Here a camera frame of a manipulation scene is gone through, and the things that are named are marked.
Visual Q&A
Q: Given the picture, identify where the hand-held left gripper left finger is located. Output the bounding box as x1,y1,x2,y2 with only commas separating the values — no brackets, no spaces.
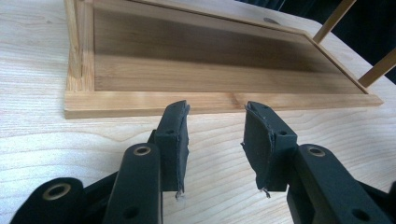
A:
153,99,191,195

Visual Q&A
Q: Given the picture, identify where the light wooden rack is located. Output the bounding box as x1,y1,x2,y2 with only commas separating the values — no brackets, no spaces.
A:
64,0,396,120

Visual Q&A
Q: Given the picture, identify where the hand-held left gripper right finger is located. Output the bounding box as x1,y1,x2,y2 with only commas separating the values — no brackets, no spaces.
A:
240,100,299,198

